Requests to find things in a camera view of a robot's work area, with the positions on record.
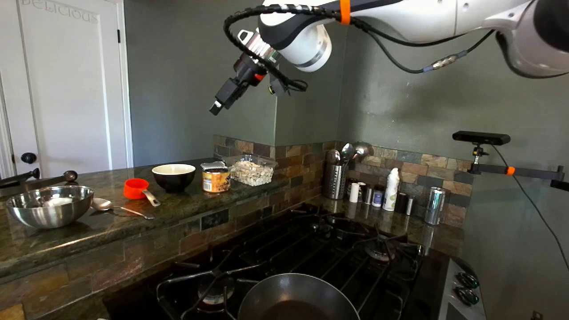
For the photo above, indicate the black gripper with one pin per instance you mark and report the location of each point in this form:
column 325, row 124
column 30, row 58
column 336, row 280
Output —
column 248, row 74

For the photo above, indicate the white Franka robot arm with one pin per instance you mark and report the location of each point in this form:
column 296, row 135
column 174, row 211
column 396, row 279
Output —
column 426, row 15

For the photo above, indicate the clear plastic container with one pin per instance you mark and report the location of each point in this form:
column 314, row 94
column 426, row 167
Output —
column 252, row 172

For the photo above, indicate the black and white bowl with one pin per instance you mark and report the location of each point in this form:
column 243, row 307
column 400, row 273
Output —
column 172, row 177

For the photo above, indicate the steel mixing bowl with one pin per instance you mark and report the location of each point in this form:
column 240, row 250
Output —
column 49, row 207

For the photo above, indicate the tin can with label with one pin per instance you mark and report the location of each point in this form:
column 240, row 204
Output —
column 215, row 179

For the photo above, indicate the orange measuring cup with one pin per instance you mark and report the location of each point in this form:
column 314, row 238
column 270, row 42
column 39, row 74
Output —
column 135, row 190

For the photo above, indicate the thin metal utensil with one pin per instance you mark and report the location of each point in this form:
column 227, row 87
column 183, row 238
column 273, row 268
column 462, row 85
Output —
column 135, row 213

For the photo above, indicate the white door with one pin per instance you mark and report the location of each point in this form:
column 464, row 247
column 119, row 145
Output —
column 71, row 90

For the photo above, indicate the small white cup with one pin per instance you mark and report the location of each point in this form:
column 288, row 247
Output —
column 353, row 193

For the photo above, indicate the metal spoon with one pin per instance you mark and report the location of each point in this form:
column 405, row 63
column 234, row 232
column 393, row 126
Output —
column 101, row 206

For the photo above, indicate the small grey shaker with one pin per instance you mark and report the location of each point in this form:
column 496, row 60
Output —
column 368, row 197

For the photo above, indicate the small blue jar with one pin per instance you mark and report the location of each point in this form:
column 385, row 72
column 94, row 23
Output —
column 377, row 199

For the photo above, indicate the black gas stove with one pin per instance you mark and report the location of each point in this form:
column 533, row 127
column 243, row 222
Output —
column 330, row 250

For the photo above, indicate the white plastic bottle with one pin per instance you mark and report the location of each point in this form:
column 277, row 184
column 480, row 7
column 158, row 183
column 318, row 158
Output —
column 391, row 191

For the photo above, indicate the small black jar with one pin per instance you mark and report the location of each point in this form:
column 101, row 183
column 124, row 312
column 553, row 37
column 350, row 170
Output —
column 403, row 206

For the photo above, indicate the black door knob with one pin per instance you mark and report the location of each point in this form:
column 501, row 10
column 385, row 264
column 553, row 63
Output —
column 28, row 159

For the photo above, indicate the steel frying pan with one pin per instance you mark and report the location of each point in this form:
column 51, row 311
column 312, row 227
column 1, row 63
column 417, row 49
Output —
column 295, row 300

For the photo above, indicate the silver drink can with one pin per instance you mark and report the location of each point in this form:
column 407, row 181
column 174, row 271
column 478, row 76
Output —
column 433, row 207

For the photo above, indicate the black stove knob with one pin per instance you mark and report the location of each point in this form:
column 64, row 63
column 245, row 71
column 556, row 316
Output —
column 465, row 296
column 467, row 280

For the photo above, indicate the black stereo camera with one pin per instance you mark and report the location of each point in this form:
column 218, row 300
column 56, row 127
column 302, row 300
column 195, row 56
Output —
column 480, row 138

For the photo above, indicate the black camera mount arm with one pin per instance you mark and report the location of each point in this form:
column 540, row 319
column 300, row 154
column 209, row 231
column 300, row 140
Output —
column 521, row 172

